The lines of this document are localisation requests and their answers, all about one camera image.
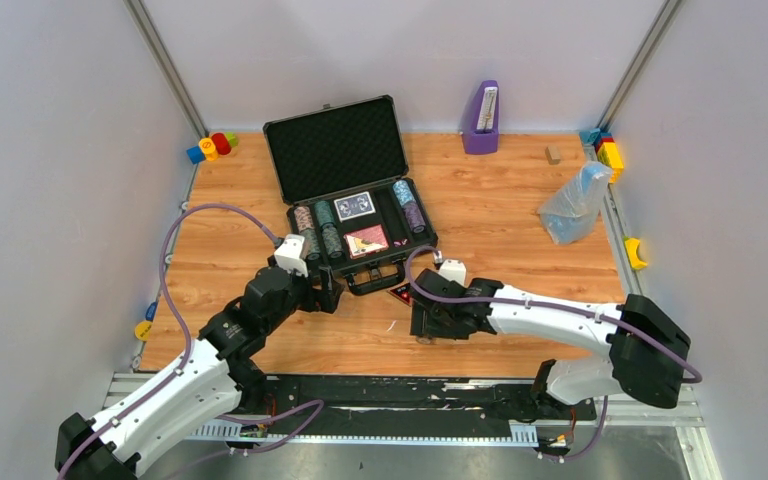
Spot green blue chip stack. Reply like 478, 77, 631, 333
313, 201, 335, 229

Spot light blue chip stack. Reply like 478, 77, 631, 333
392, 180, 415, 207

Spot yellow curved block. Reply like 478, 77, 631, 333
623, 237, 648, 271

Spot yellow round disc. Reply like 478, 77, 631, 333
133, 320, 153, 342

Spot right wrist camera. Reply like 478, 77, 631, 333
435, 259, 467, 286

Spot grey green chip stack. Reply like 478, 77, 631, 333
300, 228, 321, 261

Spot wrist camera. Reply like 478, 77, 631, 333
274, 234, 309, 277
435, 259, 467, 286

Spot yellow lego block stack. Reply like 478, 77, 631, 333
594, 132, 625, 184

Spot yellow cylinder block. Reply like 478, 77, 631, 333
198, 137, 220, 161

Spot black red triangle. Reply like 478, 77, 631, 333
389, 283, 412, 306

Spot red card deck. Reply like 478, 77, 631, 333
343, 224, 389, 259

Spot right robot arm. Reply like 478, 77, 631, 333
410, 269, 701, 418

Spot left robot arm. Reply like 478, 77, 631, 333
55, 266, 344, 479

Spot small wooden block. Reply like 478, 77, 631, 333
545, 145, 562, 165

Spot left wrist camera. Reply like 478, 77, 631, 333
274, 234, 309, 277

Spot tan blue chip stack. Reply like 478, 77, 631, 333
293, 206, 315, 232

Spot clear plastic bag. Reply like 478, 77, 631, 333
537, 161, 614, 245

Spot red cylinder block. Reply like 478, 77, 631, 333
211, 132, 232, 156

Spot black poker case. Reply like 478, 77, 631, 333
262, 95, 438, 296

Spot blue card deck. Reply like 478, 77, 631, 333
333, 191, 376, 222

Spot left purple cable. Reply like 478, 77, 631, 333
55, 203, 326, 480

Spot purple metronome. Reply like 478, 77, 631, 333
461, 80, 499, 155

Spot green cylinder block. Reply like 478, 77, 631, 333
225, 132, 239, 148

